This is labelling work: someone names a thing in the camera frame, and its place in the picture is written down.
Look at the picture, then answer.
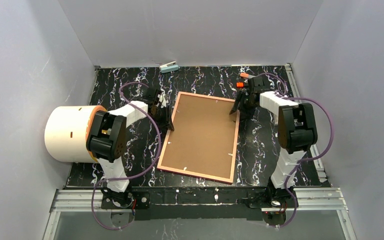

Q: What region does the brown cardboard backing board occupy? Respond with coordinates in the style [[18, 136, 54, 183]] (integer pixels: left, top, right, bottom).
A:
[[160, 94, 239, 181]]

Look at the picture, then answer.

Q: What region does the pink picture frame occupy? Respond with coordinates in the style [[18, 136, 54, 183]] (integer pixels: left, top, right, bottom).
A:
[[156, 91, 241, 185]]

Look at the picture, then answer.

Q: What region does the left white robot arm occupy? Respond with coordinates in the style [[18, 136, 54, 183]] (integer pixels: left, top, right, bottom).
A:
[[86, 87, 175, 193]]

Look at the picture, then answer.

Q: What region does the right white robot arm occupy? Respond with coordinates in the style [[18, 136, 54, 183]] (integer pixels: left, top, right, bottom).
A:
[[229, 76, 318, 207]]

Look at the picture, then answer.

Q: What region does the orange black marker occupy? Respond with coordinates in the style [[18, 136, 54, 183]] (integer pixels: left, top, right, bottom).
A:
[[236, 82, 246, 89]]

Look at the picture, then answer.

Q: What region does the orange grey marker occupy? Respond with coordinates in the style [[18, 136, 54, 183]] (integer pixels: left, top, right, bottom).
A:
[[239, 72, 251, 79]]

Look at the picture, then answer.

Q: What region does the light blue stapler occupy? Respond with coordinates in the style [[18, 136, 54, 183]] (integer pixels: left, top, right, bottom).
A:
[[159, 61, 180, 74]]

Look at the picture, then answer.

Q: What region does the white cylinder container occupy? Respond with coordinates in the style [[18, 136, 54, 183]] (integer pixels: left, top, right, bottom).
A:
[[44, 105, 106, 163]]

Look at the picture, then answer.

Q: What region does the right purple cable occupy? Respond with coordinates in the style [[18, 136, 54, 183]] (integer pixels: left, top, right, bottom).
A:
[[253, 72, 335, 229]]

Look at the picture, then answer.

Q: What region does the purple cable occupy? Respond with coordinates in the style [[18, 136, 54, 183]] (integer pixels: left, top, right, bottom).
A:
[[253, 72, 335, 229], [90, 81, 162, 231]]

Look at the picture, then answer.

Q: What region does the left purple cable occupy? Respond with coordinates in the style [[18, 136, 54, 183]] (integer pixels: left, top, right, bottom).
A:
[[90, 81, 162, 231]]

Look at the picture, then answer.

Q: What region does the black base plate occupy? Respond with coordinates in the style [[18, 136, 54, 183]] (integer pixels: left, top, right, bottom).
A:
[[100, 186, 298, 225]]

